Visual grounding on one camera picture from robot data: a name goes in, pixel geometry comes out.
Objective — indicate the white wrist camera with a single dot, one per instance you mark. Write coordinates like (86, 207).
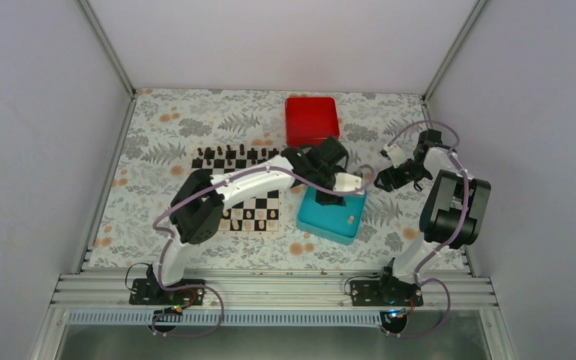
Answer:
(395, 154)
(348, 183)

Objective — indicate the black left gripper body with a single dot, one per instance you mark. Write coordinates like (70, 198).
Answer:
(323, 199)

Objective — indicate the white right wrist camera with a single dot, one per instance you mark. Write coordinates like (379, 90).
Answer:
(395, 154)

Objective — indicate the aluminium front rail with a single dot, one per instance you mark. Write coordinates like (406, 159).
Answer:
(242, 298)

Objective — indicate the aluminium right frame post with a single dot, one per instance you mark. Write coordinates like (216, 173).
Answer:
(453, 50)

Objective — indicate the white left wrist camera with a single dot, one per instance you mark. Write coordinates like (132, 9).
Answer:
(348, 183)

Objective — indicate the black white chessboard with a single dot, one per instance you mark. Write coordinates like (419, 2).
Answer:
(266, 206)

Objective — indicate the red square box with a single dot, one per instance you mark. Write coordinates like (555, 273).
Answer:
(310, 120)

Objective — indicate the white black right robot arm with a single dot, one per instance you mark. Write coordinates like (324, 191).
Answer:
(451, 217)

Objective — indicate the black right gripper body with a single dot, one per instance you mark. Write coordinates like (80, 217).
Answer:
(416, 172)

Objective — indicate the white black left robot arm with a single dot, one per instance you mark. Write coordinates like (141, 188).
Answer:
(195, 212)

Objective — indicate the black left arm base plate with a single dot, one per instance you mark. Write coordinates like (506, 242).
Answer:
(148, 292)

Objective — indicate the teal square tray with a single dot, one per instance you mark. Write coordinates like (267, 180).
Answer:
(330, 221)

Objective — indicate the aluminium corner frame post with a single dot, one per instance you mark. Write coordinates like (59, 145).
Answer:
(108, 49)

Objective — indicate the floral patterned table mat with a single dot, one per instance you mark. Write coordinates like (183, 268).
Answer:
(170, 125)

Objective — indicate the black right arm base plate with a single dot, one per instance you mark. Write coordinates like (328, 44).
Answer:
(367, 293)

